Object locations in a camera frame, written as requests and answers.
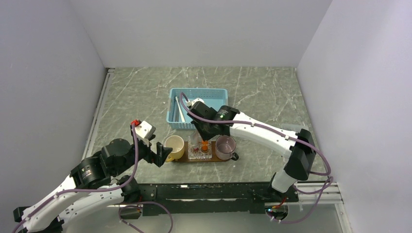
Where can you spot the mauve ceramic mug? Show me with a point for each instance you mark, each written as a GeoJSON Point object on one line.
{"type": "Point", "coordinates": [225, 147]}

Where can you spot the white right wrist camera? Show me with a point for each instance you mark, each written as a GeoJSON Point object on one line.
{"type": "Point", "coordinates": [191, 103]}

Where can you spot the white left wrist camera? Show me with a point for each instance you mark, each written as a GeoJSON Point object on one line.
{"type": "Point", "coordinates": [144, 130]}

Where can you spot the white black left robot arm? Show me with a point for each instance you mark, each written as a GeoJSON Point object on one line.
{"type": "Point", "coordinates": [88, 187]}

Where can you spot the brown oval wooden tray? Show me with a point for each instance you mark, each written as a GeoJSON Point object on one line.
{"type": "Point", "coordinates": [185, 158]}

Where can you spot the yellow ceramic mug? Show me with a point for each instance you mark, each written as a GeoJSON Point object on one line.
{"type": "Point", "coordinates": [177, 144]}

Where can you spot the grey toothbrush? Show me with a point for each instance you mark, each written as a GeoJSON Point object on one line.
{"type": "Point", "coordinates": [175, 111]}

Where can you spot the light blue plastic basket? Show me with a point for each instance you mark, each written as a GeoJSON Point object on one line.
{"type": "Point", "coordinates": [213, 97]}

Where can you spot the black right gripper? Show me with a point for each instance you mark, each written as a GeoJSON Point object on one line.
{"type": "Point", "coordinates": [205, 136]}

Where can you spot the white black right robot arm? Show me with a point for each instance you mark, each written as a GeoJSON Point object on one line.
{"type": "Point", "coordinates": [295, 147]}

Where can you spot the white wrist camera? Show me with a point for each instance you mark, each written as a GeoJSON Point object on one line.
{"type": "Point", "coordinates": [144, 130]}
{"type": "Point", "coordinates": [191, 103]}

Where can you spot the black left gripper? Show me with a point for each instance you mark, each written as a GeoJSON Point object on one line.
{"type": "Point", "coordinates": [158, 158]}

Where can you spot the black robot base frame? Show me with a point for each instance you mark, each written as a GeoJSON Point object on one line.
{"type": "Point", "coordinates": [193, 198]}

